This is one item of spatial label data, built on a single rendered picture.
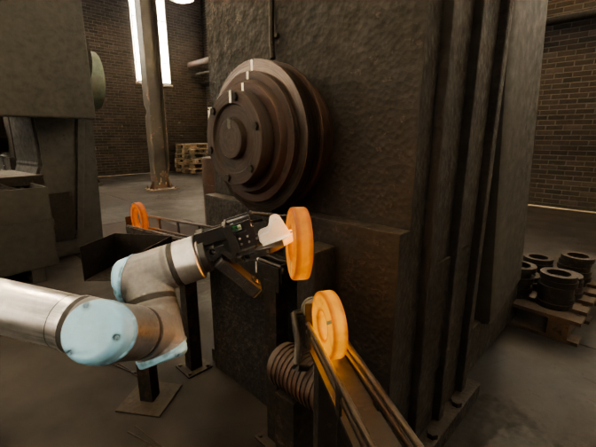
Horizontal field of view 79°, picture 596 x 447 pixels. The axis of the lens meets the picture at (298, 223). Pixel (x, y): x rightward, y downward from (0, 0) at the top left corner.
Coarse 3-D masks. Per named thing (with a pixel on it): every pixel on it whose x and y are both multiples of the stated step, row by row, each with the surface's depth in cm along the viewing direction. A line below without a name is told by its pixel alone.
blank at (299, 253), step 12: (288, 216) 78; (300, 216) 71; (288, 228) 79; (300, 228) 70; (300, 240) 69; (312, 240) 70; (288, 252) 79; (300, 252) 69; (312, 252) 70; (288, 264) 80; (300, 264) 70; (300, 276) 73
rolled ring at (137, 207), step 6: (132, 204) 202; (138, 204) 198; (132, 210) 204; (138, 210) 197; (144, 210) 197; (132, 216) 206; (144, 216) 196; (132, 222) 207; (138, 222) 208; (144, 222) 196
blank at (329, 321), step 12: (324, 300) 80; (336, 300) 79; (312, 312) 89; (324, 312) 81; (336, 312) 77; (312, 324) 90; (324, 324) 86; (336, 324) 76; (324, 336) 84; (336, 336) 76; (348, 336) 76; (324, 348) 82; (336, 348) 76
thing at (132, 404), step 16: (96, 240) 144; (112, 240) 153; (128, 240) 154; (144, 240) 153; (160, 240) 152; (96, 256) 144; (112, 256) 154; (96, 272) 145; (144, 384) 155; (160, 384) 167; (176, 384) 167; (128, 400) 157; (144, 400) 157; (160, 400) 157; (160, 416) 149
